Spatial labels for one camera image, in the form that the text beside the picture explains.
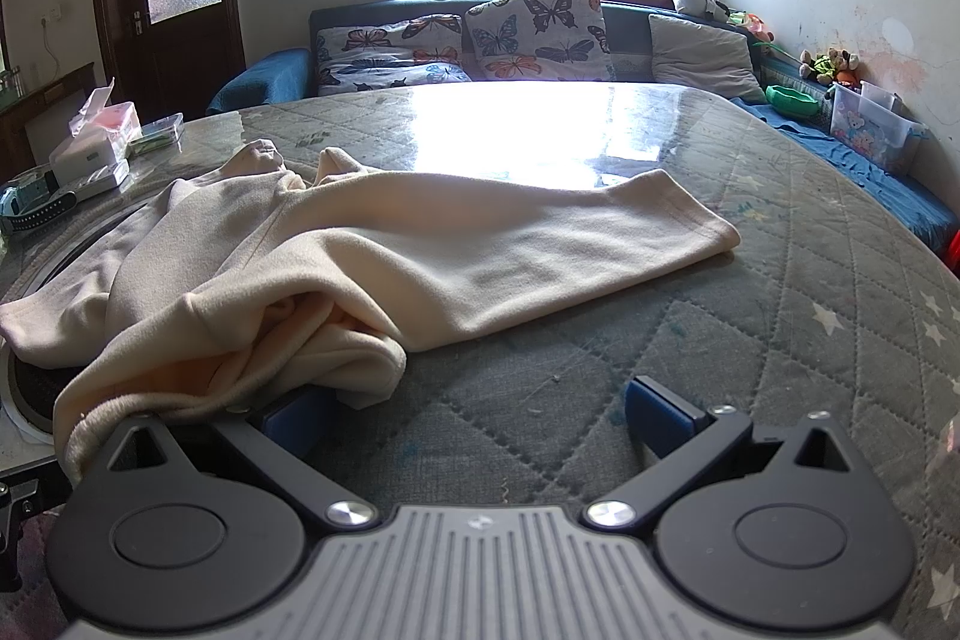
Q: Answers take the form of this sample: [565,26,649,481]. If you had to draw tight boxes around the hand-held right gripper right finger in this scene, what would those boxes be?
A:
[581,374,863,532]

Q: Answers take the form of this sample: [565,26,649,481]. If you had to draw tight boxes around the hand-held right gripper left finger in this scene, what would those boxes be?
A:
[101,385,380,532]

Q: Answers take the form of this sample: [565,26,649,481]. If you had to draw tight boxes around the cream sweatshirt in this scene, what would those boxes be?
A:
[0,139,743,483]

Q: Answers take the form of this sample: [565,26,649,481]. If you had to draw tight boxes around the clear container with green contents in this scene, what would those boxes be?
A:
[129,113,185,152]

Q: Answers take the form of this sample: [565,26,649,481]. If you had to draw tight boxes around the blue black wrist device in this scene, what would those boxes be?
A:
[0,167,80,234]

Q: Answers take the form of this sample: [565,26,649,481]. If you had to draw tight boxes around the green plastic basin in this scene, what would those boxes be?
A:
[765,83,822,118]

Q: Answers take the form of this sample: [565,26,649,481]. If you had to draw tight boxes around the blue sofa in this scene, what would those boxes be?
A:
[206,0,960,255]

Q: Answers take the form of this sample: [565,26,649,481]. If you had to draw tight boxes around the clear plastic storage box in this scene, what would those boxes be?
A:
[829,80,931,175]

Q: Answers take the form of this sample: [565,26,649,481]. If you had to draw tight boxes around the grey pillow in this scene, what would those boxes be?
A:
[649,14,766,105]

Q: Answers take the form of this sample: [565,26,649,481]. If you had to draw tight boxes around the wide butterfly print pillow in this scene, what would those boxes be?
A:
[315,14,473,97]

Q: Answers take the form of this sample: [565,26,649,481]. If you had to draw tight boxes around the colourful plush toys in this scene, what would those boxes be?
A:
[797,47,863,90]

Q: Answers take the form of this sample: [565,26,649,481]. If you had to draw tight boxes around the dark wooden cabinet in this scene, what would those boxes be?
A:
[0,62,102,180]

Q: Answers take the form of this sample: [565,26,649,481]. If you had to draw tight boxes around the green pink toy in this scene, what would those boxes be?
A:
[726,10,775,43]

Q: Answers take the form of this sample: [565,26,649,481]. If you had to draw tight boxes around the square butterfly print pillow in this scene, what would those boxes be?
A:
[463,0,612,82]

